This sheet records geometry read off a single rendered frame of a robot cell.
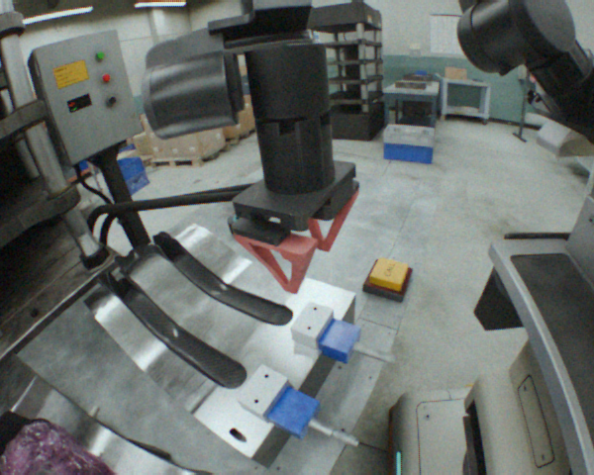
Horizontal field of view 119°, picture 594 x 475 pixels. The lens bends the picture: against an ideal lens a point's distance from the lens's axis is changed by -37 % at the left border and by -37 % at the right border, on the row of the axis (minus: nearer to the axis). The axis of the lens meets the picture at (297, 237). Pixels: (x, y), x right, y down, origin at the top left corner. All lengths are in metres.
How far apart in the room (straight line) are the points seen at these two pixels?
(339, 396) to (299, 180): 0.32
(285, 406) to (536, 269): 0.28
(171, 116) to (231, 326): 0.30
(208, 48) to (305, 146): 0.10
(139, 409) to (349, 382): 0.34
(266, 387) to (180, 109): 0.27
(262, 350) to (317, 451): 0.16
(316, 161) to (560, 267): 0.24
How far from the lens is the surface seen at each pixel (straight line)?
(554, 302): 0.26
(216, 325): 0.42
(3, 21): 0.88
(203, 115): 0.19
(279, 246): 0.20
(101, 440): 0.40
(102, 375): 0.59
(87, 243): 0.91
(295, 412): 0.31
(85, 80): 1.03
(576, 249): 0.32
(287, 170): 0.20
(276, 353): 0.36
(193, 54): 0.21
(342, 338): 0.34
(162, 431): 0.47
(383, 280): 0.51
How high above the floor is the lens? 1.19
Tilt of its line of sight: 35 degrees down
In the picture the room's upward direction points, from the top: 8 degrees counter-clockwise
